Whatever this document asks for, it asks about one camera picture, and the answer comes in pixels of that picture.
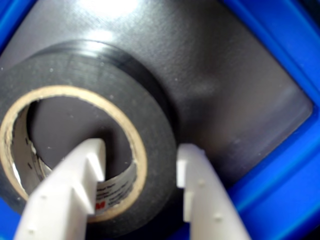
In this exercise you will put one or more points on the blue square plastic box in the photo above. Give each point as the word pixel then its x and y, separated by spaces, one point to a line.
pixel 287 37

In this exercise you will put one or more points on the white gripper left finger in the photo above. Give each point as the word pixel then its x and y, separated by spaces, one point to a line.
pixel 55 200

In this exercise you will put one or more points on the black tape roll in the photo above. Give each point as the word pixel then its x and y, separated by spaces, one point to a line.
pixel 75 72

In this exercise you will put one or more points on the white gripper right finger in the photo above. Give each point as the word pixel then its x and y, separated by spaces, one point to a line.
pixel 210 205

